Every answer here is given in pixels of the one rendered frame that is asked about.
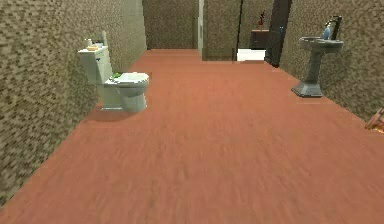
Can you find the yellow soap bar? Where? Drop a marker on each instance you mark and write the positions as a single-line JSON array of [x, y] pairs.
[[92, 48]]

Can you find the grey pedestal sink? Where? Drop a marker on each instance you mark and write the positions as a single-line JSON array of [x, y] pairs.
[[313, 63]]

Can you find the pale spray bottle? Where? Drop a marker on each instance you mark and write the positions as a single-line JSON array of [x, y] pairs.
[[104, 37]]

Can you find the orange brown object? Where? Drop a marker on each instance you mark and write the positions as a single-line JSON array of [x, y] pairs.
[[376, 120]]

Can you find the green cloth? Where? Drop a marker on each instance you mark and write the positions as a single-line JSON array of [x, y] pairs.
[[116, 76]]

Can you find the white toilet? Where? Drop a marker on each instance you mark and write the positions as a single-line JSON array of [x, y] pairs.
[[110, 83]]

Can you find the blue soap bottle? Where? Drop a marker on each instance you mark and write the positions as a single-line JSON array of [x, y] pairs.
[[326, 33]]

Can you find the dark open room door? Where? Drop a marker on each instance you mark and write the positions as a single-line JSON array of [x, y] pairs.
[[278, 31]]

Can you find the dark brown side table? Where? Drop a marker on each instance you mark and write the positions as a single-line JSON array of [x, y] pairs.
[[259, 39]]

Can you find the white bottle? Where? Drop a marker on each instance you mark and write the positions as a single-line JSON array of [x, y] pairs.
[[88, 42]]

